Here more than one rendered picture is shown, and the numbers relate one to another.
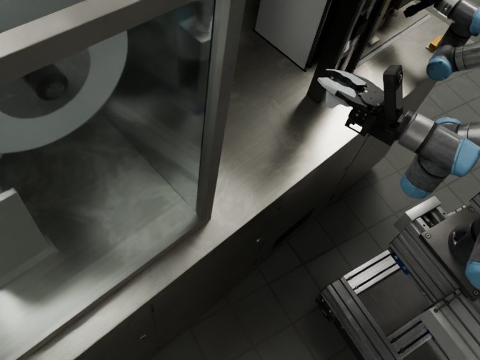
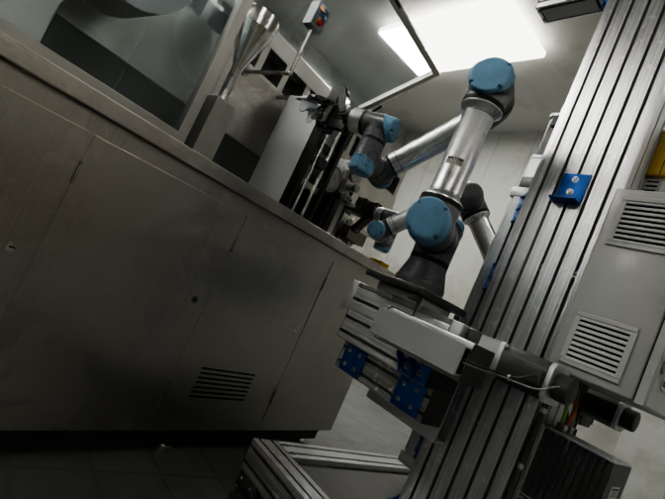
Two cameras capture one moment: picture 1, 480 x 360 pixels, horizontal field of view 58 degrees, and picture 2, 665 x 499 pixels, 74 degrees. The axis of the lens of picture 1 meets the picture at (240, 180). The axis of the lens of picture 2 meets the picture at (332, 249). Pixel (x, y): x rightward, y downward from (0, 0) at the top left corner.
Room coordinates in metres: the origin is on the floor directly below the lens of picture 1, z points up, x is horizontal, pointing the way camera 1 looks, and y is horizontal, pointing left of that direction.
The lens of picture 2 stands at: (-0.65, -0.51, 0.72)
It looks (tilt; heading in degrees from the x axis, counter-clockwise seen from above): 4 degrees up; 4
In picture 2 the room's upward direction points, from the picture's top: 24 degrees clockwise
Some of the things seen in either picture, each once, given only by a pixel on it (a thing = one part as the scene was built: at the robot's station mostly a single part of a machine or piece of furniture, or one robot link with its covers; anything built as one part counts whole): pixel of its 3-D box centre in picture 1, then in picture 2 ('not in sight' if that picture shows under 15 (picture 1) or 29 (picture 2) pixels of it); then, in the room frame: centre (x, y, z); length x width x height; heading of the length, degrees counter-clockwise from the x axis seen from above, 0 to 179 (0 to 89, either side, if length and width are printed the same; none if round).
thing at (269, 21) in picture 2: not in sight; (258, 23); (0.90, 0.18, 1.50); 0.14 x 0.14 x 0.06
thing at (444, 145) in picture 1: (447, 151); (379, 128); (0.64, -0.41, 1.21); 0.11 x 0.08 x 0.09; 68
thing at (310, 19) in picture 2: not in sight; (318, 17); (0.99, 0.02, 1.66); 0.07 x 0.07 x 0.10; 54
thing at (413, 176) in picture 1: (426, 171); (367, 158); (0.65, -0.42, 1.12); 0.11 x 0.08 x 0.11; 158
